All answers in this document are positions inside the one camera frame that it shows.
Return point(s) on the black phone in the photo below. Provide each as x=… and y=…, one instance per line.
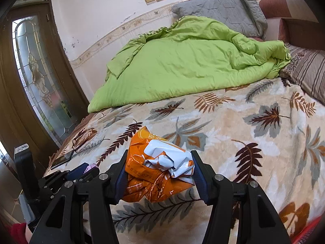
x=62, y=159

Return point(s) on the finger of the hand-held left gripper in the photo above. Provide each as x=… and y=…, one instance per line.
x=88, y=176
x=77, y=170

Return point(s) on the leaf print blanket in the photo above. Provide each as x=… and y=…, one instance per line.
x=228, y=132

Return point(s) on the green duvet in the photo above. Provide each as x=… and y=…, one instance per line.
x=177, y=63

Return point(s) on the orange wrapper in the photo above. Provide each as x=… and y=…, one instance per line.
x=152, y=178

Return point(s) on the wooden door with glass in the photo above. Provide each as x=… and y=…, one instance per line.
x=38, y=81

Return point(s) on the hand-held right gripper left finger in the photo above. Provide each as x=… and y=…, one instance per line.
x=120, y=183

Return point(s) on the striped brown pillow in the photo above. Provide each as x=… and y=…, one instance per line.
x=309, y=68

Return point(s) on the pale pink wrapper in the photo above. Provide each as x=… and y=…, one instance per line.
x=92, y=168

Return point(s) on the eyeglasses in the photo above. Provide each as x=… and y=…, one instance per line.
x=75, y=142

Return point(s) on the person's left forearm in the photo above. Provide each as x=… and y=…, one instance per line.
x=19, y=233

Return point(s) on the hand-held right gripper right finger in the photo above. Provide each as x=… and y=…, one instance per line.
x=200, y=183

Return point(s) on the wooden headboard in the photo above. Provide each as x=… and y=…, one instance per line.
x=299, y=30

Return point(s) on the red plastic basket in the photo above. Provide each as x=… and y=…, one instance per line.
x=307, y=233

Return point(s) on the grey quilted pillow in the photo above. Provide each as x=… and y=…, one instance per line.
x=223, y=10

